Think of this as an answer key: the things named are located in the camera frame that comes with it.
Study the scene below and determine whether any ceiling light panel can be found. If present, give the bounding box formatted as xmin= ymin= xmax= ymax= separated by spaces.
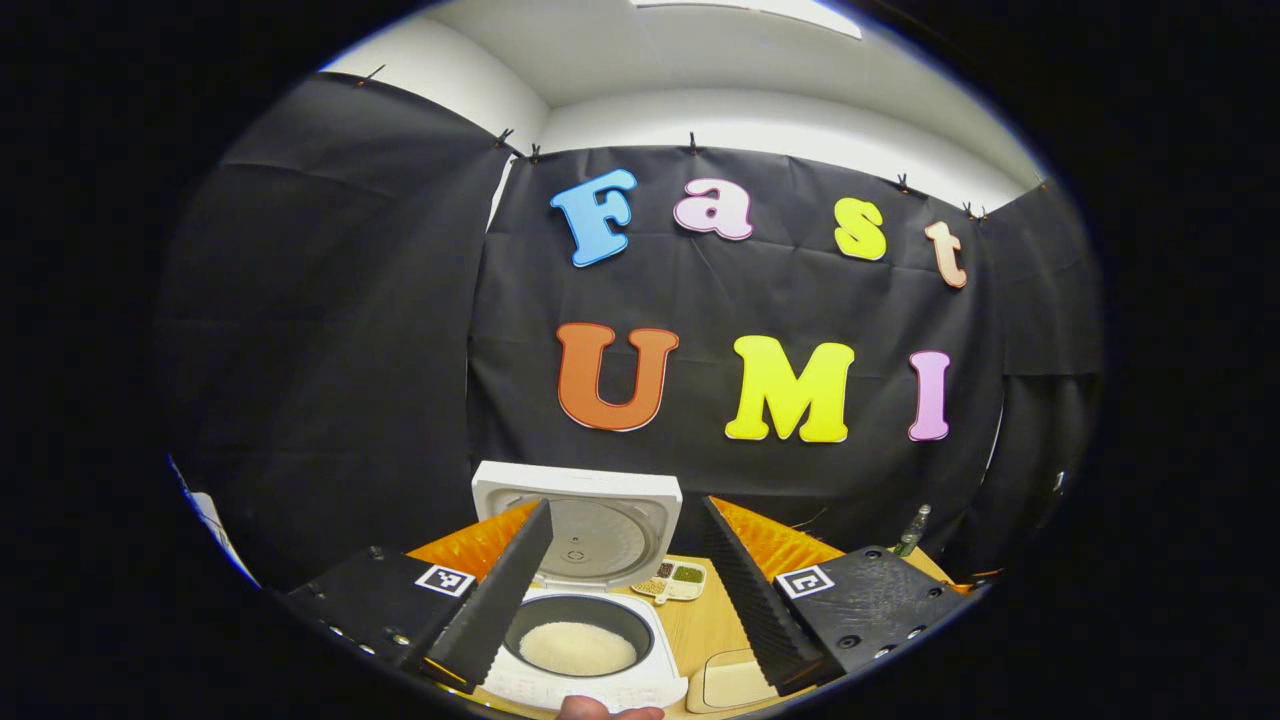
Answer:
xmin=630 ymin=0 xmax=863 ymax=40

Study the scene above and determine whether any white divided grain dish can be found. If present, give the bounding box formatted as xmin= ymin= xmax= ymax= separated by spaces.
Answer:
xmin=632 ymin=560 xmax=708 ymax=607

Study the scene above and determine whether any white rice heap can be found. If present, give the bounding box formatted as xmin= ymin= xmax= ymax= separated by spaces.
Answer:
xmin=703 ymin=662 xmax=773 ymax=708
xmin=518 ymin=621 xmax=639 ymax=677

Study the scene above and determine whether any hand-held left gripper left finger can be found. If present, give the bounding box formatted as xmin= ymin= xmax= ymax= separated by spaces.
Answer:
xmin=285 ymin=498 xmax=557 ymax=693

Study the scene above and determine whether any green label water bottle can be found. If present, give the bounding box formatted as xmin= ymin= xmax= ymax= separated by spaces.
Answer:
xmin=894 ymin=503 xmax=932 ymax=559

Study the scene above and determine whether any clear plastic container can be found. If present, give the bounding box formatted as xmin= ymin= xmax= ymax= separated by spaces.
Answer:
xmin=687 ymin=648 xmax=781 ymax=714

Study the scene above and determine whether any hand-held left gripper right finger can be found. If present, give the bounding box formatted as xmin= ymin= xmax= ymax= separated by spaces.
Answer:
xmin=700 ymin=495 xmax=976 ymax=698

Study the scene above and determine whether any row of small cloth clips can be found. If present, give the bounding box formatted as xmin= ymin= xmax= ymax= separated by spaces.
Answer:
xmin=358 ymin=64 xmax=989 ymax=223

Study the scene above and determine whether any white rice cooker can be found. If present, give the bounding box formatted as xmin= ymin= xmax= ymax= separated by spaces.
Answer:
xmin=472 ymin=460 xmax=691 ymax=714

